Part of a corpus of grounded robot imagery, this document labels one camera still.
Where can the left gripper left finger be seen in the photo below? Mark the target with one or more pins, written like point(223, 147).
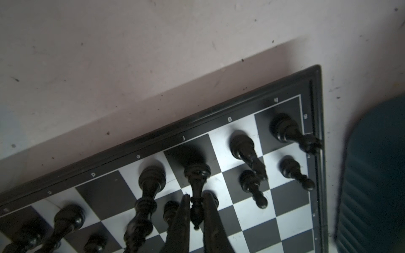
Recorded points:
point(177, 240)

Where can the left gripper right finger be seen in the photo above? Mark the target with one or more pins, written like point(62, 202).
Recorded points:
point(214, 236)

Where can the black bishop chess piece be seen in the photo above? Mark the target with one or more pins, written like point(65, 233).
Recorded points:
point(197, 175)

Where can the black pawn piece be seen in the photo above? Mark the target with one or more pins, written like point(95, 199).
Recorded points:
point(291, 169)

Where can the black pawn on board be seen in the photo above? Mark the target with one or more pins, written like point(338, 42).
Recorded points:
point(23, 241)
point(170, 211)
point(250, 184)
point(95, 244)

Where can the black king chess piece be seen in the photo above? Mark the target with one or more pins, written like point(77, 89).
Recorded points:
point(152, 180)

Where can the black knight chess piece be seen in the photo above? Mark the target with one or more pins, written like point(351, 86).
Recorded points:
point(242, 147)

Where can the black queen chess piece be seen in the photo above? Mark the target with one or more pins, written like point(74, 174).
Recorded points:
point(68, 220)

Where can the black white chessboard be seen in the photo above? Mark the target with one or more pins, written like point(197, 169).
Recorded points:
point(106, 185)

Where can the black rook corner piece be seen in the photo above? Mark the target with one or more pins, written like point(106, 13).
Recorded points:
point(285, 129)

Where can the teal plastic tray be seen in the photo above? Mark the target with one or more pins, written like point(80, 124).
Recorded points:
point(372, 200)

